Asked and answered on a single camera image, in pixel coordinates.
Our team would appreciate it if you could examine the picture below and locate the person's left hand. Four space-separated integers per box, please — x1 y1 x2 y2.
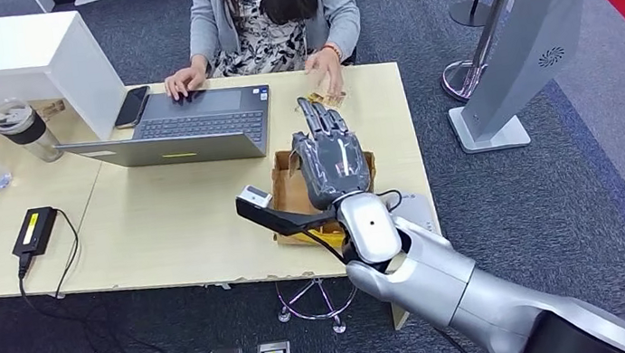
301 45 348 101

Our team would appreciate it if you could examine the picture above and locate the person's right hand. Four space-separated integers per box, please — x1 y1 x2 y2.
161 62 213 102

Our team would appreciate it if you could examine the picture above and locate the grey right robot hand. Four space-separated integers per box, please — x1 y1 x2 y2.
284 88 377 215

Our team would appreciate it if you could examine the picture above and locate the gold card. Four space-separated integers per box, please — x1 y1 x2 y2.
307 90 334 110

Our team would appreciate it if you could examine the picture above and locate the room key card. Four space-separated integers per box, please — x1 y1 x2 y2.
284 150 305 180

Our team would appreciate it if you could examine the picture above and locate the person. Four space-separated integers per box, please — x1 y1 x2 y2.
153 0 372 122

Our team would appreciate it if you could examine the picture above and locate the grey card reader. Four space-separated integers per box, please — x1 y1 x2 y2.
390 189 440 241

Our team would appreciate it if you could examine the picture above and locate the grey laptop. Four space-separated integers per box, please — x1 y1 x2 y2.
49 77 280 185

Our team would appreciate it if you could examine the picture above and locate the cardboard divider box yellow tape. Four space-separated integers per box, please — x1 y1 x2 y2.
262 138 387 258

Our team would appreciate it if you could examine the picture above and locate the black smartphone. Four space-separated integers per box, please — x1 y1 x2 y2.
109 84 156 130

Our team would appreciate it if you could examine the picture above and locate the chrome stool base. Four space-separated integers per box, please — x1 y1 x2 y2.
273 270 380 343

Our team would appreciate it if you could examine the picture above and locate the wooden desk leg panel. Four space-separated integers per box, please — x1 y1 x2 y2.
390 301 412 333

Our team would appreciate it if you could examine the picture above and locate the clear tumbler black band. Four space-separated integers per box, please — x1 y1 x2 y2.
0 91 66 169

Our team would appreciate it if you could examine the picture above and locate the white desk cabinet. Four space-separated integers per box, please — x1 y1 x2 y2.
0 0 134 156

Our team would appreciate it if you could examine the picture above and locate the silver kiosk stand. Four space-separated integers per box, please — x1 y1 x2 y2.
432 0 625 157

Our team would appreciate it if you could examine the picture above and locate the black power adapter yellow label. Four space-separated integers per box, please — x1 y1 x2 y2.
7 204 64 260

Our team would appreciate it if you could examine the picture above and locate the red bead bracelet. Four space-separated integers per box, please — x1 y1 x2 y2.
322 41 346 62

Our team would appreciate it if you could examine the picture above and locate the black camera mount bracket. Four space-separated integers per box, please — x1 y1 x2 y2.
234 184 339 243

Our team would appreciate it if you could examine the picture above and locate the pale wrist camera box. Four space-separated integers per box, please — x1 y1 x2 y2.
236 182 275 214

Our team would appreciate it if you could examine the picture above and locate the chrome stanchion post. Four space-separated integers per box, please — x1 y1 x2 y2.
431 0 553 105

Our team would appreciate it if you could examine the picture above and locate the thin black adapter cable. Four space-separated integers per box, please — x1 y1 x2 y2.
43 205 89 298

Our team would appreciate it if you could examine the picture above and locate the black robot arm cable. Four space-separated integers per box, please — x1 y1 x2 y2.
294 178 487 353

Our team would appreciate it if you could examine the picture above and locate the thick black power cord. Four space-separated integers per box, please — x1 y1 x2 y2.
0 226 237 353

